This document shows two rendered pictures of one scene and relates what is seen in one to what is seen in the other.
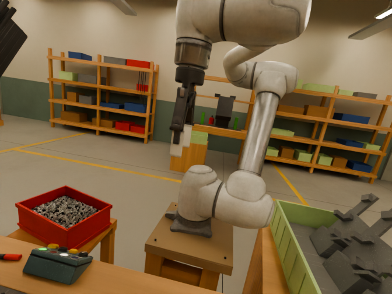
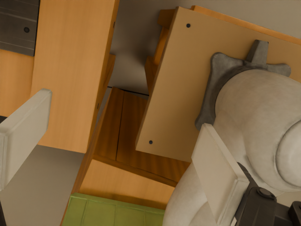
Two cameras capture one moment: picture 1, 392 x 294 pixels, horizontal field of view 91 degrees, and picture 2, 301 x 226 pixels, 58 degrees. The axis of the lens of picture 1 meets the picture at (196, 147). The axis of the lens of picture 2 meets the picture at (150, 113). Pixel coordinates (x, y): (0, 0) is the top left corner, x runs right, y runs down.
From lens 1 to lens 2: 0.54 m
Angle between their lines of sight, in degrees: 71
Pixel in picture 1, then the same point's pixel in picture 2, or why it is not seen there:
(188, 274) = not seen: hidden behind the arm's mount
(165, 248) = (168, 47)
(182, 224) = (221, 77)
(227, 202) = (198, 186)
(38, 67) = not seen: outside the picture
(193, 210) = (222, 107)
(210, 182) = (252, 167)
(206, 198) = not seen: hidden behind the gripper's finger
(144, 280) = (97, 19)
